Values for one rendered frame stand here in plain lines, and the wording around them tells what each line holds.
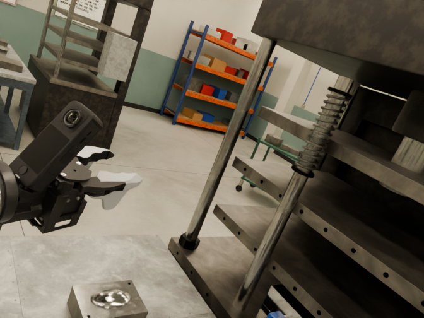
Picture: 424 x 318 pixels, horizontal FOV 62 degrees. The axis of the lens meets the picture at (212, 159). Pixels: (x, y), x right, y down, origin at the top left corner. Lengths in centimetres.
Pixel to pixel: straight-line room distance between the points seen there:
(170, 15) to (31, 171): 770
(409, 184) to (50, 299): 114
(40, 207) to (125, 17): 726
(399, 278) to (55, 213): 95
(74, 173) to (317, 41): 101
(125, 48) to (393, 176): 369
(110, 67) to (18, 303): 349
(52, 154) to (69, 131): 3
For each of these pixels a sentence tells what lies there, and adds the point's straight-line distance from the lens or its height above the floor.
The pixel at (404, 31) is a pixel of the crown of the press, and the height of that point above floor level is 190.
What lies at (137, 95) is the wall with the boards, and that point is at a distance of 810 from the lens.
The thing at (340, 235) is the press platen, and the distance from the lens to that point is 125.
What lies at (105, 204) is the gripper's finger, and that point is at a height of 141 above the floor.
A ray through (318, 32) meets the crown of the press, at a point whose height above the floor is 186.
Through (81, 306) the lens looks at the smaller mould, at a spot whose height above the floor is 87.
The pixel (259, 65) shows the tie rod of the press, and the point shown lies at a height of 169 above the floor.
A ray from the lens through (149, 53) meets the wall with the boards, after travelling 798.
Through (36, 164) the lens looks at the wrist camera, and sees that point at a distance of 45.
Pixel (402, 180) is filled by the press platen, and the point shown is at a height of 152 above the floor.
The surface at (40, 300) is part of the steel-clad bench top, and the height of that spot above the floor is 80.
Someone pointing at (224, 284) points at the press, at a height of 79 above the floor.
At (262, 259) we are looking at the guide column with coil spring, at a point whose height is 103.
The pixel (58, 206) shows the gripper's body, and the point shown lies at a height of 142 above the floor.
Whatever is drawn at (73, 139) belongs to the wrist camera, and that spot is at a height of 151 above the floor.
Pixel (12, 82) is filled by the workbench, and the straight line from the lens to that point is 409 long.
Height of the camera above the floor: 166
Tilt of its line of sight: 15 degrees down
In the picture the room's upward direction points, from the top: 21 degrees clockwise
